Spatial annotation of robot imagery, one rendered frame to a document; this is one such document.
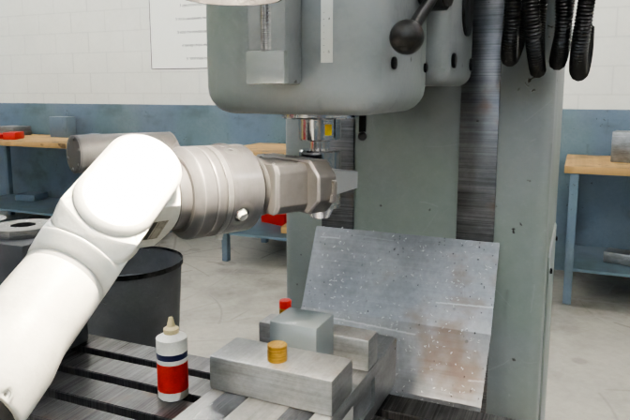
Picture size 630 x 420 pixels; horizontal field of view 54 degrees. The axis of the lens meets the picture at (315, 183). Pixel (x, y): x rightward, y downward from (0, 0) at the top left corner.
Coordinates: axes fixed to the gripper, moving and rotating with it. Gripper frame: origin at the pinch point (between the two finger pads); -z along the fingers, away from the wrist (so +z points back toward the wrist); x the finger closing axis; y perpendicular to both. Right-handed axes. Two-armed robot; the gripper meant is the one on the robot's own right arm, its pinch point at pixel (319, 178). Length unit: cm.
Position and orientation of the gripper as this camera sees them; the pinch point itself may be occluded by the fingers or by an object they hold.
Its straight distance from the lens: 69.4
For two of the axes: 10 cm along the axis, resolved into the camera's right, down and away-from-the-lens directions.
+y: -0.1, 9.9, 1.4
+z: -7.5, 0.8, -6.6
